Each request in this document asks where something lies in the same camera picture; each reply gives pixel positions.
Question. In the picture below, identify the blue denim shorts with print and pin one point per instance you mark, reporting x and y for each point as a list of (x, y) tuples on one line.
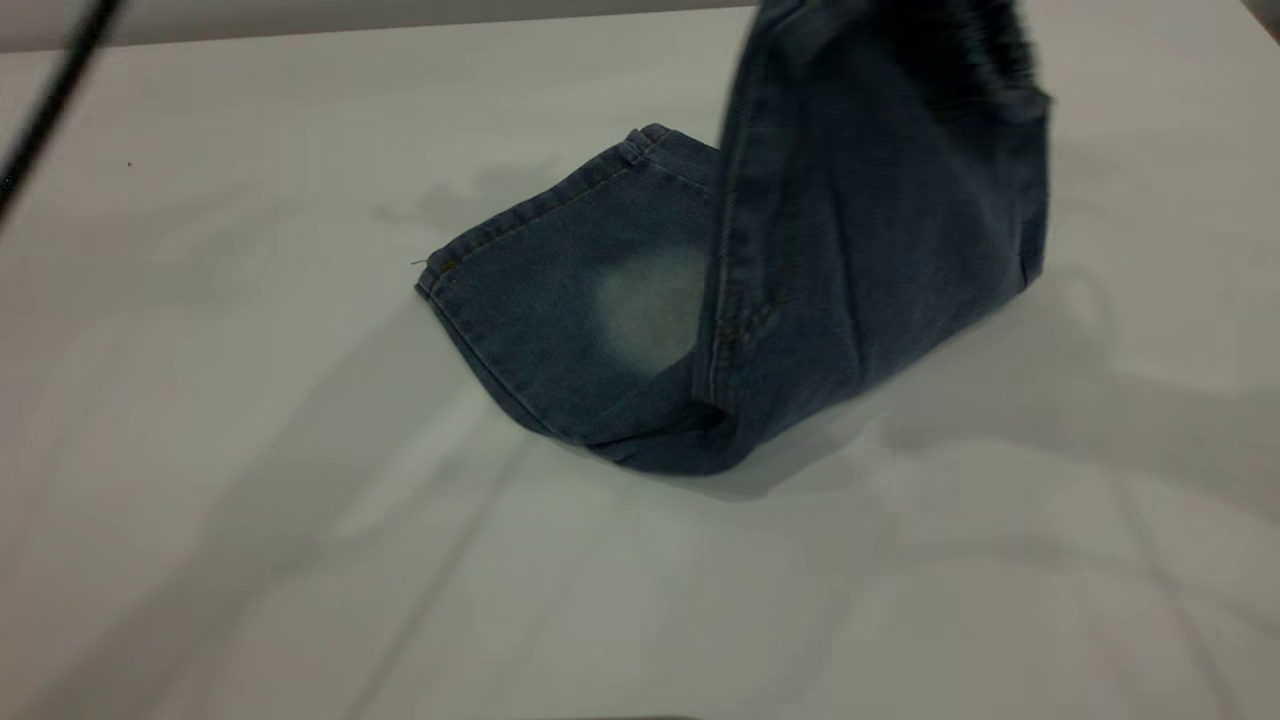
[(820, 250)]

